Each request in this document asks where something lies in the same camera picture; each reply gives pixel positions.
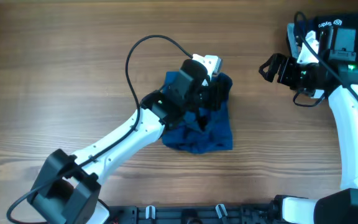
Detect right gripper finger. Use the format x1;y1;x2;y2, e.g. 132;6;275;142
264;53;288;67
259;63;280;82

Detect blue t-shirt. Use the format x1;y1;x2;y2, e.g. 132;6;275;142
162;73;233;154

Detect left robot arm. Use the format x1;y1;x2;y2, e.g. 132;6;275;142
27;54;223;224

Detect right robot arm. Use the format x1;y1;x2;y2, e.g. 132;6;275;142
259;20;358;223

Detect light grey denim shorts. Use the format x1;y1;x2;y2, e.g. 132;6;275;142
287;23;301;58

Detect navy blue folded garment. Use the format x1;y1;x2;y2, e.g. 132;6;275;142
293;18;319;44

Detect right black cable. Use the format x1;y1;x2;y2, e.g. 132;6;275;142
292;11;358;175

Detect black cable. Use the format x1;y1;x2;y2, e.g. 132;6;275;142
6;34;195;224
292;11;358;175

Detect left black cable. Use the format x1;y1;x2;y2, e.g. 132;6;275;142
6;34;195;224

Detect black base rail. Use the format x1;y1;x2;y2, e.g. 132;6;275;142
106;203;286;224

